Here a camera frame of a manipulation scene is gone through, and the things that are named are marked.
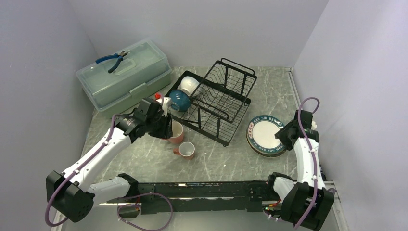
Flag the large pink mug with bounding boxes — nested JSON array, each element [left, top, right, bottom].
[[166, 121, 184, 144]]

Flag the green rimmed white plate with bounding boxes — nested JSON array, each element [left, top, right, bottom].
[[246, 115, 286, 158]]

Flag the dark blue tan bowl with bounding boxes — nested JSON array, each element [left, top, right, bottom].
[[169, 90, 191, 112]]

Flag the small pink mug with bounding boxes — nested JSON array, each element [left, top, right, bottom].
[[173, 142, 195, 160]]

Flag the white ceramic bowl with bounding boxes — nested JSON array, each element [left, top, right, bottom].
[[179, 76, 199, 96]]

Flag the black wire dish rack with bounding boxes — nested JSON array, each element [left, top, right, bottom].
[[166, 58, 257, 147]]

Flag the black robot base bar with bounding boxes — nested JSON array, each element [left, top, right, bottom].
[[106, 181, 297, 215]]

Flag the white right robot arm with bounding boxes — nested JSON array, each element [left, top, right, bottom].
[[265, 110, 334, 231]]

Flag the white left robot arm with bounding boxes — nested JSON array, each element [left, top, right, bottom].
[[45, 96, 172, 227]]

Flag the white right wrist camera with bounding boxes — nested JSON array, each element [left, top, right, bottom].
[[311, 120, 317, 130]]

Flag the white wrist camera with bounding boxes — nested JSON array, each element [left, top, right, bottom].
[[154, 92, 172, 116], [311, 120, 317, 130]]

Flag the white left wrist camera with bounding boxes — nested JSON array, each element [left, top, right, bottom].
[[154, 92, 172, 116]]

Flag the blue handled pliers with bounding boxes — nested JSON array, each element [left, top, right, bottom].
[[95, 51, 130, 74]]

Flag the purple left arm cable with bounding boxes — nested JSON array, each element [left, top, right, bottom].
[[44, 94, 165, 228]]

